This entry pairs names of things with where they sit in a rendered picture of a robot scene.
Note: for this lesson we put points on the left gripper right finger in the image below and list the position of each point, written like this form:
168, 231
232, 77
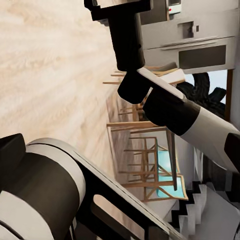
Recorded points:
232, 149

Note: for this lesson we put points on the fridge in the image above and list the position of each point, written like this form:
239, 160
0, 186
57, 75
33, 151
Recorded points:
197, 44

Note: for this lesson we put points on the breakfast table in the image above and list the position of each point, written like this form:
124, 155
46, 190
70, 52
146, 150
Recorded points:
170, 136

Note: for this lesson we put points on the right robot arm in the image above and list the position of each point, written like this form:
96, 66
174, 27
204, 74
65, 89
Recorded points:
165, 105

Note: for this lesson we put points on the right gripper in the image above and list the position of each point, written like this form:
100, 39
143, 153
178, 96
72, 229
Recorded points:
124, 22

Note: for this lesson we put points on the fixed window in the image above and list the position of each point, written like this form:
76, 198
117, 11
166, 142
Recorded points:
211, 90

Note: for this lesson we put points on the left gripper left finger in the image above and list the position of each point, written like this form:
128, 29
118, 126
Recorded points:
12, 150

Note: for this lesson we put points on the stairs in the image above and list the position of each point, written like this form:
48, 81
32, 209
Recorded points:
212, 211

